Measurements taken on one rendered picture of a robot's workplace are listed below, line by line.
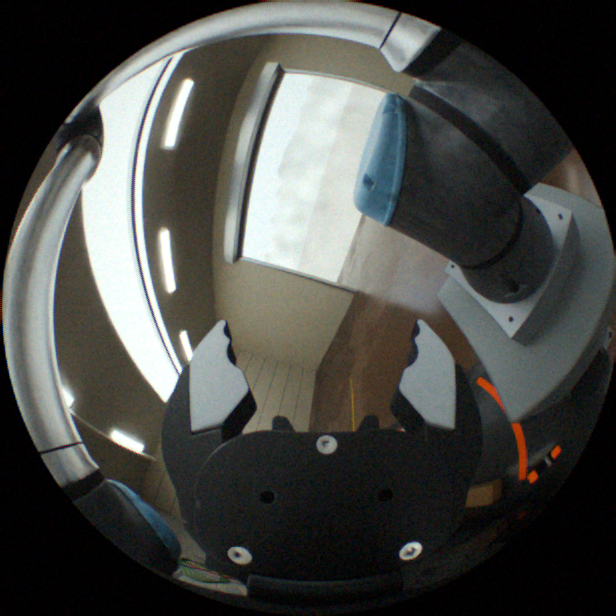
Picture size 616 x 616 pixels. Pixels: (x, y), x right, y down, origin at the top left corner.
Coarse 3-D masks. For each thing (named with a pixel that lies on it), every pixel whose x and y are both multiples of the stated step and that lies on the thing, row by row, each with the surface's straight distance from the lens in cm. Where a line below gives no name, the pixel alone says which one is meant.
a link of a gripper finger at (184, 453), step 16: (176, 384) 9; (176, 400) 9; (176, 416) 8; (176, 432) 8; (192, 432) 8; (208, 432) 7; (224, 432) 7; (176, 448) 8; (192, 448) 7; (208, 448) 7; (176, 464) 7; (192, 464) 7; (176, 480) 7; (192, 480) 7; (192, 496) 7; (272, 496) 6; (192, 512) 7
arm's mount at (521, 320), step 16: (544, 208) 38; (560, 208) 37; (560, 224) 36; (560, 240) 34; (576, 240) 40; (560, 256) 34; (448, 272) 44; (560, 272) 35; (464, 288) 39; (544, 288) 32; (560, 288) 38; (496, 304) 34; (512, 304) 33; (528, 304) 32; (544, 304) 35; (496, 320) 34; (512, 320) 32; (528, 320) 33; (512, 336) 32; (528, 336) 37
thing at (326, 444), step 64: (256, 448) 6; (320, 448) 6; (384, 448) 6; (256, 512) 6; (320, 512) 6; (384, 512) 6; (448, 512) 7; (256, 576) 6; (320, 576) 6; (384, 576) 6
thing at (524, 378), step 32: (544, 192) 49; (576, 224) 43; (576, 256) 41; (608, 256) 41; (448, 288) 55; (576, 288) 39; (608, 288) 39; (480, 320) 45; (544, 320) 38; (576, 320) 37; (608, 320) 72; (480, 352) 43; (512, 352) 40; (544, 352) 37; (576, 352) 36; (512, 384) 39; (544, 384) 37; (512, 416) 39
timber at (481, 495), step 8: (496, 480) 131; (472, 488) 131; (480, 488) 127; (488, 488) 125; (496, 488) 128; (472, 496) 130; (480, 496) 128; (488, 496) 126; (496, 496) 129; (472, 504) 131; (480, 504) 129
